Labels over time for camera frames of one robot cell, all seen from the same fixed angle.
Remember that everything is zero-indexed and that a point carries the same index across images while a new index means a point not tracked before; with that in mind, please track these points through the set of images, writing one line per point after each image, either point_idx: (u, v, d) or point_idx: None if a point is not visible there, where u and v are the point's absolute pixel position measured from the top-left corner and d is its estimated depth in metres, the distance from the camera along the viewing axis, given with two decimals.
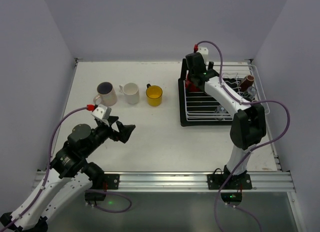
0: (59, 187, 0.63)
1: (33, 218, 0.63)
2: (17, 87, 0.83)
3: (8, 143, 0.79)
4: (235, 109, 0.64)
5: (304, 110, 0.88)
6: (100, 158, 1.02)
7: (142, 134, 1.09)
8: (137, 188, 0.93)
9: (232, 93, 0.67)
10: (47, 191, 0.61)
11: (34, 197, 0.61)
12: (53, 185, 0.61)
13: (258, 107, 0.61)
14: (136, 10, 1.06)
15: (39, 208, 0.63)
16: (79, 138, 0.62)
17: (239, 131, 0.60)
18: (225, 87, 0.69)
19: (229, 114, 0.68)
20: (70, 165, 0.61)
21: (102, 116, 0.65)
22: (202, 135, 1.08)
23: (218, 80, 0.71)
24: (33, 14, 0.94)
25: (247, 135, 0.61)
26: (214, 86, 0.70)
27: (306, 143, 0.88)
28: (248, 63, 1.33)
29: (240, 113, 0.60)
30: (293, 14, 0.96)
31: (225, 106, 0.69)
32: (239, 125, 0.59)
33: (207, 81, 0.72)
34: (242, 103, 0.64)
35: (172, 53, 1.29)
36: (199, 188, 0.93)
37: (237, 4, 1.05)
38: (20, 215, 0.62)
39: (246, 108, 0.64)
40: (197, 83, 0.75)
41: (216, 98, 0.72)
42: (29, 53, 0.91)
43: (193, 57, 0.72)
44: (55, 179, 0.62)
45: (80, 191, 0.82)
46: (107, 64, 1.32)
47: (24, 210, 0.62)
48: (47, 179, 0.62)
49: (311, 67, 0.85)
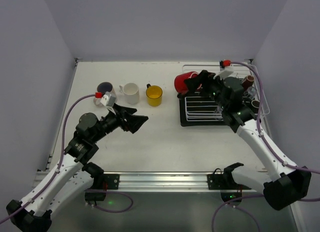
0: (72, 173, 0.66)
1: (44, 203, 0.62)
2: (17, 88, 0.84)
3: (8, 144, 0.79)
4: (277, 170, 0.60)
5: (306, 110, 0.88)
6: (100, 159, 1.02)
7: (142, 134, 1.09)
8: (137, 188, 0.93)
9: (273, 147, 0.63)
10: (62, 174, 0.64)
11: (49, 181, 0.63)
12: (68, 168, 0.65)
13: (304, 172, 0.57)
14: (136, 10, 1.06)
15: (51, 193, 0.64)
16: (87, 127, 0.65)
17: (278, 197, 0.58)
18: (264, 138, 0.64)
19: (268, 170, 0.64)
20: (83, 151, 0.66)
21: (106, 104, 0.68)
22: (202, 135, 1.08)
23: (256, 125, 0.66)
24: (33, 15, 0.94)
25: (285, 202, 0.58)
26: (251, 133, 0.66)
27: (307, 144, 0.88)
28: (248, 63, 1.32)
29: (284, 179, 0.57)
30: (293, 14, 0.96)
31: (263, 159, 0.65)
32: (281, 192, 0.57)
33: (243, 123, 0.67)
34: (286, 164, 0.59)
35: (172, 53, 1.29)
36: (199, 188, 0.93)
37: (237, 5, 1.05)
38: (32, 200, 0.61)
39: (290, 171, 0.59)
40: (228, 121, 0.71)
41: (252, 145, 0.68)
42: (29, 54, 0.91)
43: (235, 92, 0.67)
44: (70, 163, 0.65)
45: (82, 189, 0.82)
46: (107, 64, 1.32)
47: (36, 195, 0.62)
48: (61, 163, 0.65)
49: (311, 67, 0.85)
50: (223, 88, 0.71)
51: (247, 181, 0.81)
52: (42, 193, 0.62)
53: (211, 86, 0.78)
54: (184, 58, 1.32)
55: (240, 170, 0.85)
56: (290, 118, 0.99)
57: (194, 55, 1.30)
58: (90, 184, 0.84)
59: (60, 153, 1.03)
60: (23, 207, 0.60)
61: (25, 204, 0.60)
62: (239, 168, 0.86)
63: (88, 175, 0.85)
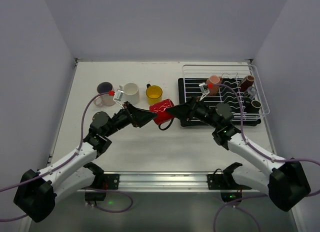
0: (87, 159, 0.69)
1: (60, 178, 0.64)
2: (16, 87, 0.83)
3: (7, 143, 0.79)
4: (268, 167, 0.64)
5: (306, 110, 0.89)
6: (100, 159, 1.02)
7: (142, 134, 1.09)
8: (138, 188, 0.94)
9: (260, 149, 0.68)
10: (80, 156, 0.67)
11: (68, 159, 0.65)
12: (86, 153, 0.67)
13: (293, 163, 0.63)
14: (136, 10, 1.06)
15: (67, 171, 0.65)
16: (100, 125, 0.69)
17: (281, 193, 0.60)
18: (251, 144, 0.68)
19: (262, 171, 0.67)
20: (99, 143, 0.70)
21: (115, 98, 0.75)
22: (201, 135, 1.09)
23: (241, 136, 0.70)
24: (33, 15, 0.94)
25: (289, 196, 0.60)
26: (238, 143, 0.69)
27: (307, 144, 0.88)
28: (248, 63, 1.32)
29: (277, 172, 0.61)
30: (293, 14, 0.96)
31: (254, 162, 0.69)
32: (279, 186, 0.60)
33: (230, 138, 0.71)
34: (275, 160, 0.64)
35: (172, 53, 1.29)
36: (199, 188, 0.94)
37: (237, 5, 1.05)
38: (50, 171, 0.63)
39: (279, 165, 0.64)
40: (219, 141, 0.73)
41: (242, 154, 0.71)
42: (29, 53, 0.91)
43: (228, 117, 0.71)
44: (89, 149, 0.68)
45: (82, 184, 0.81)
46: (107, 64, 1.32)
47: (56, 167, 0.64)
48: (81, 147, 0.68)
49: (312, 67, 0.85)
50: (214, 113, 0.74)
51: (250, 182, 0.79)
52: (60, 168, 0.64)
53: (197, 110, 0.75)
54: (184, 59, 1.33)
55: (241, 172, 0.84)
56: (289, 118, 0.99)
57: (194, 55, 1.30)
58: (90, 181, 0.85)
59: (59, 153, 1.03)
60: (41, 176, 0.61)
61: (44, 174, 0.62)
62: (240, 169, 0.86)
63: (91, 172, 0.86)
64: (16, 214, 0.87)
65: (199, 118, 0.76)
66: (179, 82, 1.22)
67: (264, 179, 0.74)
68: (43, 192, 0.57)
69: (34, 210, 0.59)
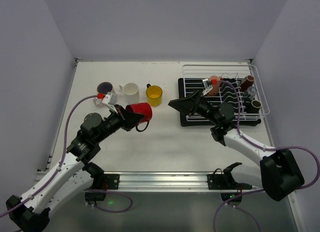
0: (74, 171, 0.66)
1: (44, 200, 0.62)
2: (16, 87, 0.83)
3: (8, 143, 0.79)
4: (259, 156, 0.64)
5: (307, 110, 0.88)
6: (99, 159, 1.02)
7: (142, 134, 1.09)
8: (137, 188, 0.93)
9: (253, 140, 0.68)
10: (63, 172, 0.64)
11: (50, 178, 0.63)
12: (69, 167, 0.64)
13: (284, 151, 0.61)
14: (136, 10, 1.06)
15: (52, 190, 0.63)
16: (91, 127, 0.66)
17: (272, 182, 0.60)
18: (244, 135, 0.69)
19: (255, 162, 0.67)
20: (86, 151, 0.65)
21: (107, 102, 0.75)
22: (201, 135, 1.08)
23: (236, 129, 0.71)
24: (32, 14, 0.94)
25: (280, 185, 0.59)
26: (233, 137, 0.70)
27: (307, 144, 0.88)
28: (248, 63, 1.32)
29: (267, 160, 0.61)
30: (293, 15, 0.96)
31: (248, 155, 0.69)
32: (269, 175, 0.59)
33: (225, 133, 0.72)
34: (266, 148, 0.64)
35: (172, 53, 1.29)
36: (200, 188, 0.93)
37: (237, 5, 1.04)
38: (32, 196, 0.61)
39: (271, 154, 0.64)
40: (216, 137, 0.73)
41: (237, 148, 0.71)
42: (29, 54, 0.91)
43: (229, 118, 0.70)
44: (72, 162, 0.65)
45: (80, 189, 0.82)
46: (107, 64, 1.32)
47: (37, 191, 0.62)
48: (63, 161, 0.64)
49: (312, 66, 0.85)
50: (216, 111, 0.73)
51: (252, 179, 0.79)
52: (42, 190, 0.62)
53: (200, 106, 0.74)
54: (184, 58, 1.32)
55: (240, 170, 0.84)
56: (290, 118, 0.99)
57: (194, 55, 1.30)
58: (89, 184, 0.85)
59: (59, 153, 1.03)
60: (22, 202, 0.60)
61: (25, 200, 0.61)
62: (238, 167, 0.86)
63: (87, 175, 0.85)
64: None
65: (201, 113, 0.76)
66: (179, 82, 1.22)
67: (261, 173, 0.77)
68: (26, 220, 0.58)
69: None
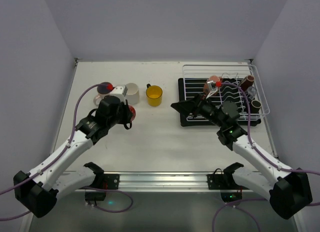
0: (81, 149, 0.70)
1: (53, 176, 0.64)
2: (17, 88, 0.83)
3: (8, 144, 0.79)
4: (273, 175, 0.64)
5: (307, 110, 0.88)
6: (99, 158, 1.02)
7: (142, 134, 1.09)
8: (138, 188, 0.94)
9: (267, 155, 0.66)
10: (72, 148, 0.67)
11: (59, 154, 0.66)
12: (78, 144, 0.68)
13: (299, 173, 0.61)
14: (136, 10, 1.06)
15: (60, 166, 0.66)
16: (111, 105, 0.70)
17: (284, 202, 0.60)
18: (257, 148, 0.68)
19: (266, 178, 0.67)
20: (95, 129, 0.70)
21: (121, 92, 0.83)
22: (201, 135, 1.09)
23: (247, 138, 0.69)
24: (33, 15, 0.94)
25: (291, 206, 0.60)
26: (244, 146, 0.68)
27: (306, 144, 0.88)
28: (248, 63, 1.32)
29: (281, 182, 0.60)
30: (293, 15, 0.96)
31: (259, 169, 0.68)
32: (283, 196, 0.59)
33: (235, 140, 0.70)
34: (281, 168, 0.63)
35: (172, 53, 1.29)
36: (199, 188, 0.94)
37: (237, 5, 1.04)
38: (41, 172, 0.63)
39: (285, 175, 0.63)
40: (223, 140, 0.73)
41: (247, 158, 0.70)
42: (29, 54, 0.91)
43: (232, 117, 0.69)
44: (81, 139, 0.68)
45: (83, 182, 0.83)
46: (107, 64, 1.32)
47: (47, 166, 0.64)
48: (72, 138, 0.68)
49: (312, 66, 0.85)
50: (220, 112, 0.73)
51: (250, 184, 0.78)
52: (51, 166, 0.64)
53: (203, 107, 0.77)
54: (184, 59, 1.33)
55: (241, 173, 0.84)
56: (289, 118, 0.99)
57: (194, 55, 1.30)
58: (90, 180, 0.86)
59: None
60: (31, 178, 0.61)
61: (35, 175, 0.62)
62: (240, 170, 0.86)
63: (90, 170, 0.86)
64: (17, 213, 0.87)
65: (204, 116, 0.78)
66: (179, 82, 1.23)
67: (266, 184, 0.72)
68: (36, 195, 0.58)
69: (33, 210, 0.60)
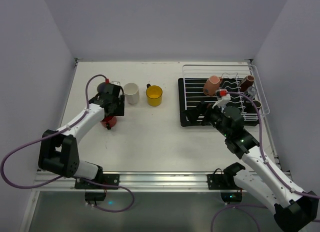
0: (97, 117, 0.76)
1: (78, 133, 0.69)
2: (17, 87, 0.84)
3: (8, 144, 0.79)
4: (285, 196, 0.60)
5: (306, 110, 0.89)
6: (99, 158, 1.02)
7: (142, 134, 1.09)
8: (138, 188, 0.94)
9: (279, 174, 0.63)
10: (91, 114, 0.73)
11: (81, 117, 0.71)
12: (95, 111, 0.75)
13: (311, 198, 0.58)
14: (136, 11, 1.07)
15: (83, 127, 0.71)
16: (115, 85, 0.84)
17: (290, 223, 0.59)
18: (269, 165, 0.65)
19: (277, 197, 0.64)
20: (106, 101, 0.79)
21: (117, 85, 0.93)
22: (201, 135, 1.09)
23: (260, 152, 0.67)
24: (33, 15, 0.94)
25: (297, 227, 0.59)
26: (255, 160, 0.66)
27: (306, 144, 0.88)
28: (248, 63, 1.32)
29: (293, 205, 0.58)
30: (293, 15, 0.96)
31: (270, 186, 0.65)
32: (291, 219, 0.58)
33: (247, 152, 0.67)
34: (294, 191, 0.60)
35: (172, 53, 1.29)
36: (199, 188, 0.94)
37: (237, 5, 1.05)
38: (69, 127, 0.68)
39: (297, 198, 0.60)
40: (233, 148, 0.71)
41: (257, 172, 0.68)
42: (29, 54, 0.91)
43: (234, 121, 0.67)
44: (97, 109, 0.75)
45: (92, 170, 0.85)
46: (107, 64, 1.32)
47: (73, 124, 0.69)
48: (89, 107, 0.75)
49: (311, 66, 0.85)
50: (223, 116, 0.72)
51: (253, 191, 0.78)
52: (77, 124, 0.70)
53: (211, 115, 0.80)
54: (184, 58, 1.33)
55: (244, 178, 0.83)
56: (289, 118, 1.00)
57: (194, 55, 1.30)
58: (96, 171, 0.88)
59: None
60: (61, 131, 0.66)
61: (63, 130, 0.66)
62: (242, 173, 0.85)
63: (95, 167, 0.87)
64: (17, 214, 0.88)
65: (212, 122, 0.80)
66: (179, 82, 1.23)
67: (270, 195, 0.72)
68: (68, 144, 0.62)
69: (62, 166, 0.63)
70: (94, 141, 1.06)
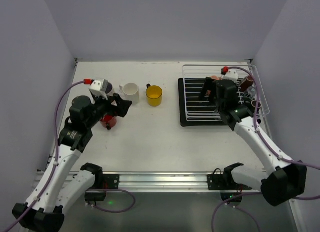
0: (71, 163, 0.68)
1: (52, 198, 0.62)
2: (16, 87, 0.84)
3: (8, 143, 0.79)
4: (272, 163, 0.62)
5: (307, 110, 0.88)
6: (99, 158, 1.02)
7: (142, 134, 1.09)
8: (138, 188, 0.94)
9: (270, 143, 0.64)
10: (61, 165, 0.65)
11: (50, 177, 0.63)
12: (66, 159, 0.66)
13: (299, 165, 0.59)
14: (136, 11, 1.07)
15: (57, 186, 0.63)
16: (81, 109, 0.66)
17: (275, 190, 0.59)
18: (260, 134, 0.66)
19: (264, 165, 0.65)
20: (78, 139, 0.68)
21: (99, 88, 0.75)
22: (201, 135, 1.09)
23: (253, 121, 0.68)
24: (33, 15, 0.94)
25: (283, 195, 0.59)
26: (247, 129, 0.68)
27: (306, 144, 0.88)
28: (248, 63, 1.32)
29: (278, 171, 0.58)
30: (293, 15, 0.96)
31: (259, 155, 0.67)
32: (276, 184, 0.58)
33: (240, 121, 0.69)
34: (282, 158, 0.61)
35: (172, 54, 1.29)
36: (200, 188, 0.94)
37: (237, 5, 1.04)
38: (38, 198, 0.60)
39: (285, 165, 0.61)
40: (226, 119, 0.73)
41: (249, 142, 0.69)
42: (28, 54, 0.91)
43: (227, 89, 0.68)
44: (68, 153, 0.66)
45: (85, 186, 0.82)
46: (107, 64, 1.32)
47: (41, 191, 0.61)
48: (58, 155, 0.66)
49: (311, 66, 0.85)
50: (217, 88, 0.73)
51: (247, 179, 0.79)
52: (46, 189, 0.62)
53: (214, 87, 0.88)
54: (184, 58, 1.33)
55: (237, 168, 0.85)
56: (289, 118, 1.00)
57: (194, 55, 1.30)
58: (92, 180, 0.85)
59: None
60: (30, 207, 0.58)
61: (32, 204, 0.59)
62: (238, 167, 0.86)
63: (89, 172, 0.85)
64: None
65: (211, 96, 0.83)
66: (179, 82, 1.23)
67: (260, 175, 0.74)
68: (40, 220, 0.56)
69: None
70: (94, 141, 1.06)
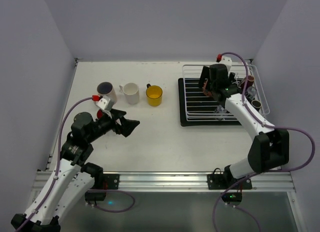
0: (71, 176, 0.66)
1: (49, 212, 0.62)
2: (17, 87, 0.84)
3: (8, 144, 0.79)
4: (256, 129, 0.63)
5: (306, 110, 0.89)
6: (99, 158, 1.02)
7: (142, 134, 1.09)
8: (138, 188, 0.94)
9: (256, 114, 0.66)
10: (60, 179, 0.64)
11: (49, 191, 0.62)
12: (66, 173, 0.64)
13: (282, 131, 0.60)
14: (136, 11, 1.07)
15: (55, 199, 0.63)
16: (82, 125, 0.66)
17: (258, 156, 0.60)
18: (247, 107, 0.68)
19: (250, 134, 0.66)
20: (78, 154, 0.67)
21: (105, 107, 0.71)
22: (201, 135, 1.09)
23: (241, 97, 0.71)
24: (33, 15, 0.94)
25: (266, 162, 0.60)
26: (235, 103, 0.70)
27: (306, 144, 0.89)
28: (248, 63, 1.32)
29: (262, 135, 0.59)
30: (293, 15, 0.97)
31: (246, 126, 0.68)
32: (259, 149, 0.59)
33: (229, 97, 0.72)
34: (265, 124, 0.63)
35: (172, 54, 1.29)
36: (200, 188, 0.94)
37: (237, 6, 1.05)
38: (36, 210, 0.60)
39: (268, 131, 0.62)
40: (217, 98, 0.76)
41: (237, 116, 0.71)
42: (29, 54, 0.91)
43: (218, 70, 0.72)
44: (68, 168, 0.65)
45: (84, 190, 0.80)
46: (107, 64, 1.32)
47: (39, 204, 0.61)
48: (58, 169, 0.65)
49: (311, 66, 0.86)
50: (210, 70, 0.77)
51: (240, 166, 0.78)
52: (44, 202, 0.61)
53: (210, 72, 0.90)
54: (184, 58, 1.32)
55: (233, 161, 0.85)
56: (289, 118, 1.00)
57: (194, 55, 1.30)
58: (92, 183, 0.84)
59: None
60: (28, 219, 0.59)
61: (30, 215, 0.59)
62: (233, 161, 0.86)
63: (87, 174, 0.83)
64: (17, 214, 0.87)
65: None
66: (179, 82, 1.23)
67: None
68: None
69: None
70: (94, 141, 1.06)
